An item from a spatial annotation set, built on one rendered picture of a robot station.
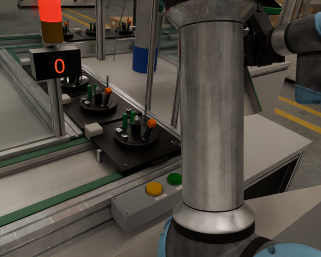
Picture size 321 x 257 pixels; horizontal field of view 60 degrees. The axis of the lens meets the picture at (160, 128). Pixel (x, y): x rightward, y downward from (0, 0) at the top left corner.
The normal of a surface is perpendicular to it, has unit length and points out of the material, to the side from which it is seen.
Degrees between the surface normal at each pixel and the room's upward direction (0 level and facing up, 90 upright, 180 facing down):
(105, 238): 0
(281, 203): 0
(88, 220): 90
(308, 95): 78
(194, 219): 39
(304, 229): 44
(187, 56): 82
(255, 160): 0
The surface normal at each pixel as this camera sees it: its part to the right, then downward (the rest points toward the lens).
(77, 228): 0.61, 0.45
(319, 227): -0.59, -0.56
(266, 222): 0.09, -0.86
